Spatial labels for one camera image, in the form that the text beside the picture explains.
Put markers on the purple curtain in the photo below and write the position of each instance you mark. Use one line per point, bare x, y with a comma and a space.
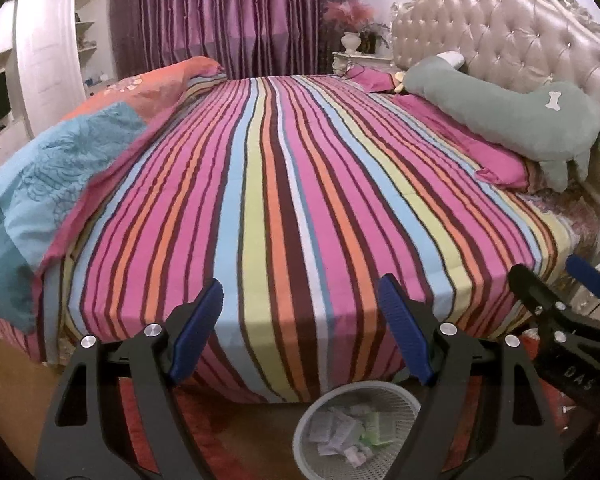
230, 15

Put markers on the large pink pillow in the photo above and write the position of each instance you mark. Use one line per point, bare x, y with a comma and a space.
480, 155

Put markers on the dark potted flowers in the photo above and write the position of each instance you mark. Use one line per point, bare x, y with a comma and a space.
375, 37

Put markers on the white vase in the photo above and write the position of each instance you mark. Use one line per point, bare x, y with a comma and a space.
351, 42

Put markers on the tufted beige headboard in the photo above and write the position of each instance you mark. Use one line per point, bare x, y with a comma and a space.
505, 25

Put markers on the striped bed sheet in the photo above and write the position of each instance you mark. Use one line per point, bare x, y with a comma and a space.
290, 210

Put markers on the yellow plush toy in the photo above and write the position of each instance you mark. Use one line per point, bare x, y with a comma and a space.
400, 82

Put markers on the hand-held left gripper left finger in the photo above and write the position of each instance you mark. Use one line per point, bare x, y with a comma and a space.
195, 330

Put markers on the orange and teal quilt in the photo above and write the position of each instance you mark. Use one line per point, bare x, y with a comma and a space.
70, 175

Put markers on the green plush pillow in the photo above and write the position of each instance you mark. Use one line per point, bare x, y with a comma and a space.
505, 110

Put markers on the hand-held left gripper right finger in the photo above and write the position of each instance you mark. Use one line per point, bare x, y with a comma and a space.
405, 330

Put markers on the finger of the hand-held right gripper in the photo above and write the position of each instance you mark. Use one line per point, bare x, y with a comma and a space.
587, 275
530, 290

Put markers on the floral patterned mattress cover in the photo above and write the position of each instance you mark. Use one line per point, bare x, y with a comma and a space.
565, 220

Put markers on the red shaggy rug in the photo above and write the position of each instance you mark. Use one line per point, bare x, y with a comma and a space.
205, 410

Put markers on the white wardrobe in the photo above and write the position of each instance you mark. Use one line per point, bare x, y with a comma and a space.
45, 60

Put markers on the small pink pillow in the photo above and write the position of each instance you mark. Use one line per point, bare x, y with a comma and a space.
375, 80

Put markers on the white plastic mesh basket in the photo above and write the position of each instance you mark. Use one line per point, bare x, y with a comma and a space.
305, 460

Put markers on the white television cabinet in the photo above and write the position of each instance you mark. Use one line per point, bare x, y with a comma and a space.
0, 155

